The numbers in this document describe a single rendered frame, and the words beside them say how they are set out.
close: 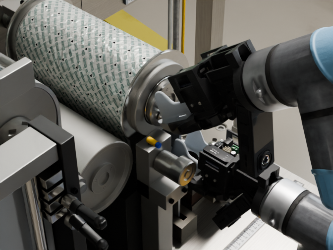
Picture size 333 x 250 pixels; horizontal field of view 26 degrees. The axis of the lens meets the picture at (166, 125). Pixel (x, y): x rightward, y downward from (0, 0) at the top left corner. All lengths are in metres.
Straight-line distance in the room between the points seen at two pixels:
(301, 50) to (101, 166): 0.37
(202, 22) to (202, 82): 1.19
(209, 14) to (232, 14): 1.52
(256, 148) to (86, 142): 0.24
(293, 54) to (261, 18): 2.76
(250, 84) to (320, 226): 0.29
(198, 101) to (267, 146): 0.11
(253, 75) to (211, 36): 1.26
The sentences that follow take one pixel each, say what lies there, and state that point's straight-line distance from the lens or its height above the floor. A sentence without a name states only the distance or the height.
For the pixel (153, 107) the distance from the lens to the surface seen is 1.01.
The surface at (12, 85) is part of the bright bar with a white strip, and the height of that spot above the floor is 1.44.
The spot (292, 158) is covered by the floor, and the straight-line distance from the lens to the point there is 2.79.
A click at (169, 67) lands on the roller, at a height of 1.30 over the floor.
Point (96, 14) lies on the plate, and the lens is 1.40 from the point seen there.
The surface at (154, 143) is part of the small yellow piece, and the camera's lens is 1.00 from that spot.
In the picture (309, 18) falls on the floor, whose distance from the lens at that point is 3.59.
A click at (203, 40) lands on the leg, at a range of 2.11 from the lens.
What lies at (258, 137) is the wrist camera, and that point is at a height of 1.30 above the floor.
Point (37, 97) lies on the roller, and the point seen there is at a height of 1.37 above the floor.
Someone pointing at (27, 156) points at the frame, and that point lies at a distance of 0.70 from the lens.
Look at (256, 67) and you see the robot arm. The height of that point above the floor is 1.42.
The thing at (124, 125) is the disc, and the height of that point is 1.24.
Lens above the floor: 1.91
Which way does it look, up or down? 41 degrees down
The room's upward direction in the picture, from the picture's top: straight up
